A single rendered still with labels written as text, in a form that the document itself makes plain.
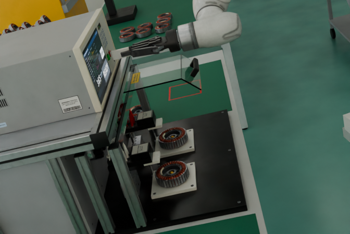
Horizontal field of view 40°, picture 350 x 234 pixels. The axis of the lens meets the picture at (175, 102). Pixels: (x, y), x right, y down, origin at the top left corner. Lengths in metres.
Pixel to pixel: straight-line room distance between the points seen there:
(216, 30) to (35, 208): 0.78
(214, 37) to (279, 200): 1.34
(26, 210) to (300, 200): 1.59
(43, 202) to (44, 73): 0.38
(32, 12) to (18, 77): 3.77
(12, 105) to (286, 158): 1.93
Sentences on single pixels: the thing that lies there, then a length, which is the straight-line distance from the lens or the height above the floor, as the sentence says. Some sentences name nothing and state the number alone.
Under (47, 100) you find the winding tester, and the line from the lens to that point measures 1.46.
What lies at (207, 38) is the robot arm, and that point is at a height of 1.18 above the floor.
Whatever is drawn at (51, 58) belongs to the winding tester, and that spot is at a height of 1.31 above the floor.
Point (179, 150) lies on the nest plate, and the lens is 1.79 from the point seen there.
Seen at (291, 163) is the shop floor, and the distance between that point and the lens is 2.97.
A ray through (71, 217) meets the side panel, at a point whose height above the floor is 0.87.
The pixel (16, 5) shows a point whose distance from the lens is 5.24.
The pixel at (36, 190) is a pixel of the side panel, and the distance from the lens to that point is 1.48.
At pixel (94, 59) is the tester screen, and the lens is 1.50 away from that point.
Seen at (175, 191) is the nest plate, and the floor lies 0.78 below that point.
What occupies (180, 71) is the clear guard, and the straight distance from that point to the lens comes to 1.70.
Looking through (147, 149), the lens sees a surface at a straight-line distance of 1.57.
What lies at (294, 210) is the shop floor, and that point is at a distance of 2.64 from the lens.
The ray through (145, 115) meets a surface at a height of 0.92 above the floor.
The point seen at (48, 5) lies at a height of 0.84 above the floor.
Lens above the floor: 1.67
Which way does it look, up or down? 24 degrees down
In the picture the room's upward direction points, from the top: 16 degrees counter-clockwise
